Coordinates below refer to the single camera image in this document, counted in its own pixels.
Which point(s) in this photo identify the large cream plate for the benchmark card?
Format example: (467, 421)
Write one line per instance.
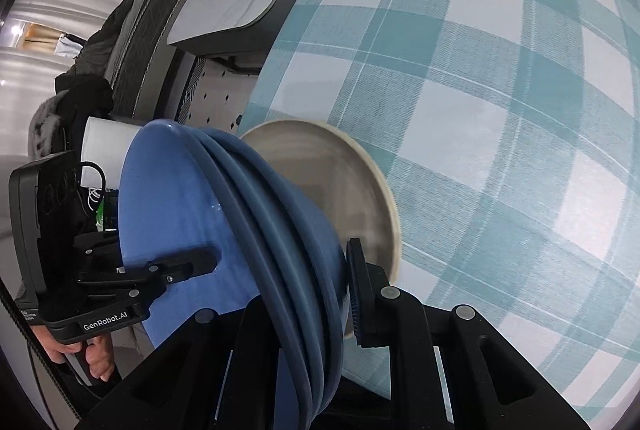
(360, 190)

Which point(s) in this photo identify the patterned grey rug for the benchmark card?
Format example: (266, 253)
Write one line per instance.
(215, 95)

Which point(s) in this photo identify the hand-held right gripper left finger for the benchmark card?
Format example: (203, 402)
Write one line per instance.
(250, 345)

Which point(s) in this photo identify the grey sofa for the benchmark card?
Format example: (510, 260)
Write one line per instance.
(145, 35)

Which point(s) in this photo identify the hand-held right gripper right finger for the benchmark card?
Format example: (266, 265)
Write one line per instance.
(356, 295)

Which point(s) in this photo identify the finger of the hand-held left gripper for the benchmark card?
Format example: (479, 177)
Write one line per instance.
(100, 245)
(185, 262)

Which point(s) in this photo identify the white plastic bin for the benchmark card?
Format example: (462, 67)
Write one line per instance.
(110, 145)

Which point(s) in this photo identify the teal plaid tablecloth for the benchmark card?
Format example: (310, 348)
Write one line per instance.
(500, 110)

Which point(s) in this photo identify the person's left hand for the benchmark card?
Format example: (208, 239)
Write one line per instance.
(100, 360)

